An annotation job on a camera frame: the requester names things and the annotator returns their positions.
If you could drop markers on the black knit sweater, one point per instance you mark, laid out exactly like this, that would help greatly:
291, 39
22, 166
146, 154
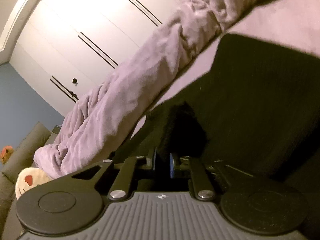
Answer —
257, 109

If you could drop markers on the orange plush toy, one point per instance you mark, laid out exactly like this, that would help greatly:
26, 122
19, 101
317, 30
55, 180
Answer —
6, 153

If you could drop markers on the white wardrobe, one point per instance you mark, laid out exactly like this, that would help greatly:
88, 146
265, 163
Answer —
63, 48

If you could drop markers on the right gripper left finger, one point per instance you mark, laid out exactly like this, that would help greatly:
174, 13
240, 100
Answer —
129, 173

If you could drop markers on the yellow emoji face plush pillow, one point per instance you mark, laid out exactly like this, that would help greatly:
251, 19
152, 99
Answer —
30, 178

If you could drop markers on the lilac bed sheet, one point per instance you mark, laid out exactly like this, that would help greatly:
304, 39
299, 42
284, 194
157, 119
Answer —
280, 22

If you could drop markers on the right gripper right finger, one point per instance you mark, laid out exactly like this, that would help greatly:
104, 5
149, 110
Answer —
192, 170

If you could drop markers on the lilac crumpled duvet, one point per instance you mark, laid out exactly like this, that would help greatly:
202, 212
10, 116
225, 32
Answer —
102, 119

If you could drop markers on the grey padded headboard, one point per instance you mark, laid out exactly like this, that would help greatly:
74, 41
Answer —
21, 158

